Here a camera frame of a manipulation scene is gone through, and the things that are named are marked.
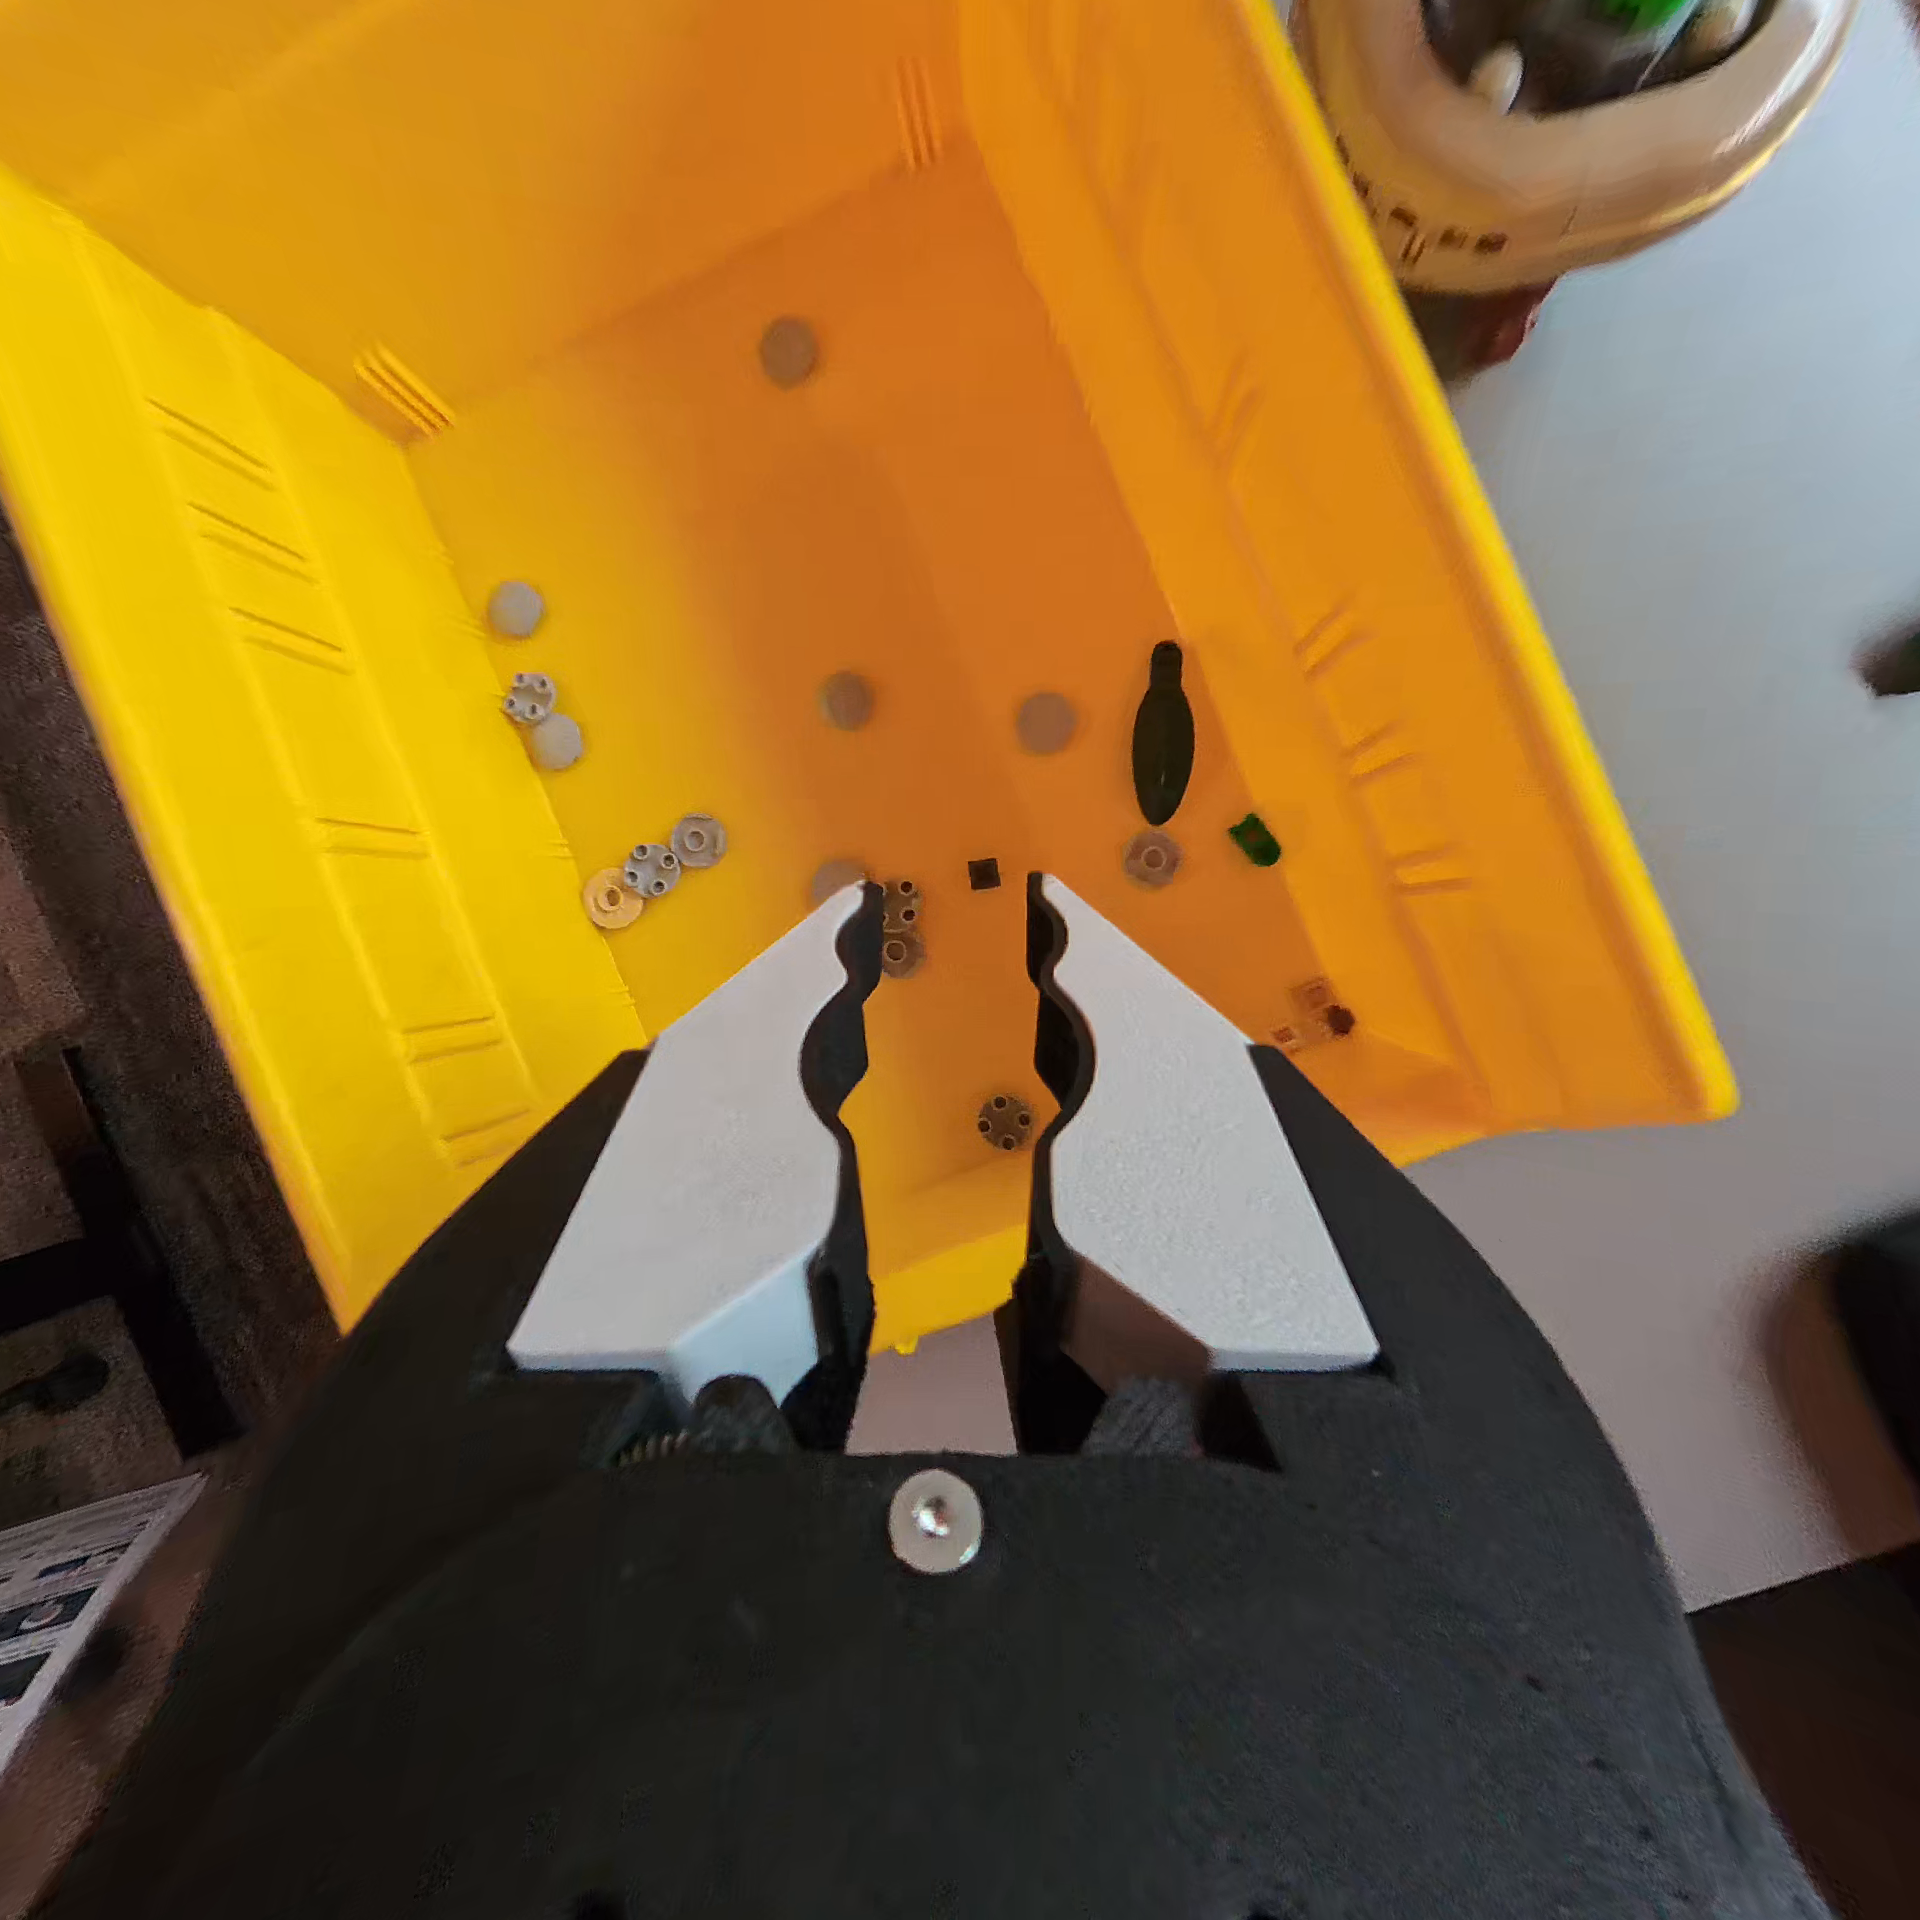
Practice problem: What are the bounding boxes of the lego bamboo model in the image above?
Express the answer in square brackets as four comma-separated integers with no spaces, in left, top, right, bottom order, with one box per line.
[1289,0,1863,377]

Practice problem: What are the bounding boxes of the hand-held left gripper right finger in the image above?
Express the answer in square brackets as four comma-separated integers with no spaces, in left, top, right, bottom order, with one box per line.
[1008,870,1385,1454]

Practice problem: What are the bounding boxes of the printed white paper sheet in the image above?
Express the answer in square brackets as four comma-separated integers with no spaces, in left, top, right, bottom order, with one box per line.
[0,1473,208,1779]

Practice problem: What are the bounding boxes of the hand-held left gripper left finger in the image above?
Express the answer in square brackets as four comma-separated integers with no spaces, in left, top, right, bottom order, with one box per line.
[508,879,887,1454]

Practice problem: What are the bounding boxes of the dark green long lego leaf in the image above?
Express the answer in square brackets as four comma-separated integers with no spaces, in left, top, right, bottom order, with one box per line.
[1130,641,1199,827]

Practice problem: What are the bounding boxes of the scattered grey round lego pieces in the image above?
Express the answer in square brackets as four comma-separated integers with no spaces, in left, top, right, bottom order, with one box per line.
[484,314,1188,1155]

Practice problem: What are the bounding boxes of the yellow plastic bin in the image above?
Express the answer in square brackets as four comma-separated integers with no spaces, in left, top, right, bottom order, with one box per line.
[0,0,1743,1336]

